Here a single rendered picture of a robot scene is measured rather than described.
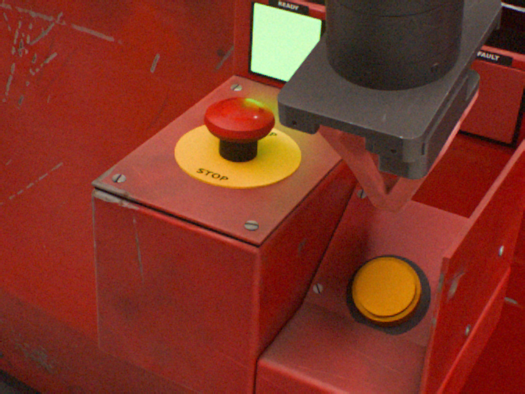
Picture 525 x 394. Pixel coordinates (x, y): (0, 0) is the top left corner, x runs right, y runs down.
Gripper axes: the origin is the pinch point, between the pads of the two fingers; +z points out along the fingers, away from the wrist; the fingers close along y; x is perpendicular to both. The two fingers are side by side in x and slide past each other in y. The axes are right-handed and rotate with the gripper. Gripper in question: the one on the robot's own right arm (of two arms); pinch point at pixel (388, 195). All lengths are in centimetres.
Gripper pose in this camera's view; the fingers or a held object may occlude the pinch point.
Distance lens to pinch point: 51.2
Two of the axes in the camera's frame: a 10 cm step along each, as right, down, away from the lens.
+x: -8.8, -2.9, 3.8
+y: 4.7, -6.5, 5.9
